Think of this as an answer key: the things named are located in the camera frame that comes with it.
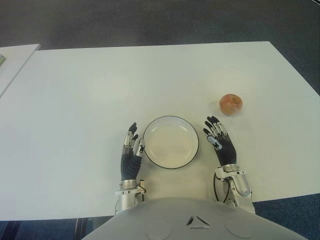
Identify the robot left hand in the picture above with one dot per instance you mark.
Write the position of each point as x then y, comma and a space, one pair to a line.
130, 165

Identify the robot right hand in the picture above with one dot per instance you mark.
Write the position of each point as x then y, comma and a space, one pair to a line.
226, 152

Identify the red yellow apple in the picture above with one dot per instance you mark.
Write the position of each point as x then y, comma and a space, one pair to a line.
231, 104

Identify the robot left arm silver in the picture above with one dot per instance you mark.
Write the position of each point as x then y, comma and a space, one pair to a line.
127, 197

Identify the robot right arm silver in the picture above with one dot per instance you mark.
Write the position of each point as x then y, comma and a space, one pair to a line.
240, 185

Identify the white plate black rim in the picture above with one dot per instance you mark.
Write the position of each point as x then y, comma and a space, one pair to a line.
171, 143

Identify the dark metal table leg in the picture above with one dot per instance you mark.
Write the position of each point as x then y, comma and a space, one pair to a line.
81, 228

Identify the grey robot torso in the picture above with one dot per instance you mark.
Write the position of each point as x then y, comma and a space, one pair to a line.
190, 225

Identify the white side table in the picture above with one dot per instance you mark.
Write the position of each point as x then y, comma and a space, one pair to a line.
15, 65

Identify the green flat item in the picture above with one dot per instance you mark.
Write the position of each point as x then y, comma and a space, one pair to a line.
2, 60

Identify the beige wrist camera module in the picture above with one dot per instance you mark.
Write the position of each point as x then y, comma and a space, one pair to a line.
142, 187

